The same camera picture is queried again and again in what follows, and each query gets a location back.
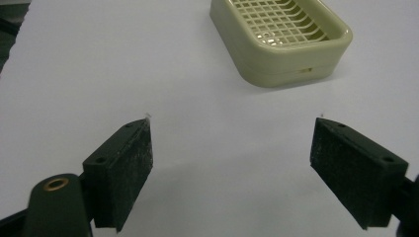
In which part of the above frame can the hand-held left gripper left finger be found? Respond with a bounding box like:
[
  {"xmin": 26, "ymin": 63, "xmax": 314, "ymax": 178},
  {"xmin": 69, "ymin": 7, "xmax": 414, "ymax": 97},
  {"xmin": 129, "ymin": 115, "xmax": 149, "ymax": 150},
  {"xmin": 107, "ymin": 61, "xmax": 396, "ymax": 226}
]
[{"xmin": 81, "ymin": 118, "xmax": 154, "ymax": 234}]

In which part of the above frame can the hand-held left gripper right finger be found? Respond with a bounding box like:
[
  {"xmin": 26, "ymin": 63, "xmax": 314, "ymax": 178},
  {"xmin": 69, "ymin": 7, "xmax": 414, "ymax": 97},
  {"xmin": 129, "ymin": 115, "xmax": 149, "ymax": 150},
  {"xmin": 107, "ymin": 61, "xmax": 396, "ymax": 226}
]
[{"xmin": 309, "ymin": 117, "xmax": 410, "ymax": 231}]

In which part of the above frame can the pale green soap dish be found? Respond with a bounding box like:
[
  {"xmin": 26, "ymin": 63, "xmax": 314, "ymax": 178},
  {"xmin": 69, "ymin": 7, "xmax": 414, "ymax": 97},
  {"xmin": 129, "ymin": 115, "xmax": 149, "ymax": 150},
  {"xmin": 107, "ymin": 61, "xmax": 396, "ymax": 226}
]
[{"xmin": 209, "ymin": 0, "xmax": 354, "ymax": 89}]

